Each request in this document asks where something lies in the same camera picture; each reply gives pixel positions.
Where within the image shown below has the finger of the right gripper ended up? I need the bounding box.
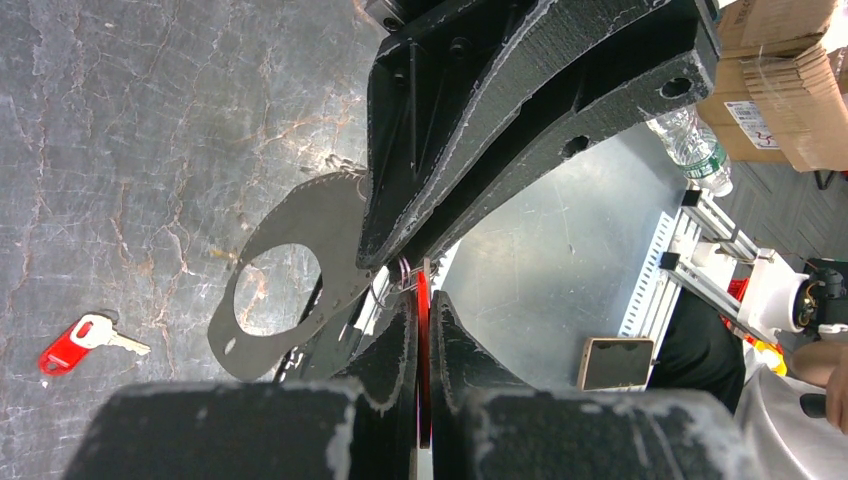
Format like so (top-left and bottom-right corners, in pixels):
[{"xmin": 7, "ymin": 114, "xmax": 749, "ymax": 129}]
[
  {"xmin": 357, "ymin": 1, "xmax": 696, "ymax": 268},
  {"xmin": 400, "ymin": 50, "xmax": 718, "ymax": 263}
]

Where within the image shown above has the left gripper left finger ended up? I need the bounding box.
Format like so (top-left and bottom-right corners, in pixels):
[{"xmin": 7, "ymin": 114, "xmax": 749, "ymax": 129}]
[{"xmin": 65, "ymin": 294, "xmax": 418, "ymax": 479}]

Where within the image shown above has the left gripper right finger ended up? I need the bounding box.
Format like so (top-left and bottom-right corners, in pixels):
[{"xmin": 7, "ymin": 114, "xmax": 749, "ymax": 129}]
[{"xmin": 429, "ymin": 291, "xmax": 762, "ymax": 479}]

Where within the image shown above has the smartphone with tan case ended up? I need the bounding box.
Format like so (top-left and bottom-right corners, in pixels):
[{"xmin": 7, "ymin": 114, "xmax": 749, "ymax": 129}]
[{"xmin": 577, "ymin": 337, "xmax": 655, "ymax": 391}]

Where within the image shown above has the clear plastic water bottle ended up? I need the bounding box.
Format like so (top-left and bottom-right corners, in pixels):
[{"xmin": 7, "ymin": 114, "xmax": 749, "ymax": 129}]
[{"xmin": 647, "ymin": 105, "xmax": 733, "ymax": 197}]

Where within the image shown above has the brown cardboard box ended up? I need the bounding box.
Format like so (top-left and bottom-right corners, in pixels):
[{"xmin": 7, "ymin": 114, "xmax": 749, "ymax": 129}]
[{"xmin": 697, "ymin": 1, "xmax": 847, "ymax": 172}]

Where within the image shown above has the small red tag key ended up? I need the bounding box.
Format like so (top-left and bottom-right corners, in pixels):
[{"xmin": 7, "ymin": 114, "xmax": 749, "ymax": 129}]
[{"xmin": 37, "ymin": 313, "xmax": 151, "ymax": 376}]

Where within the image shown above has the aluminium frame rail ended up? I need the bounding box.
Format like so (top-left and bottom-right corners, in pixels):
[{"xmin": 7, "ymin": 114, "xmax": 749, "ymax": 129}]
[{"xmin": 618, "ymin": 189, "xmax": 793, "ymax": 347}]

